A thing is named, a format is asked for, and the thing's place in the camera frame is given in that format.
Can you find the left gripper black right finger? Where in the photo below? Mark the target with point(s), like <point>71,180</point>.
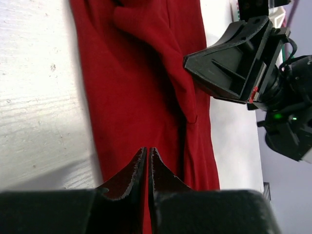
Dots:
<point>175,208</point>

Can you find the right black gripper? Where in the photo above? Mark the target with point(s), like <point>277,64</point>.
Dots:
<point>233,67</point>

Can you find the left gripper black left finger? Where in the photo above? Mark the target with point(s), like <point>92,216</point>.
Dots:
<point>115,207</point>

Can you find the dark red t shirt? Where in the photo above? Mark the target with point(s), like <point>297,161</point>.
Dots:
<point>138,93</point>

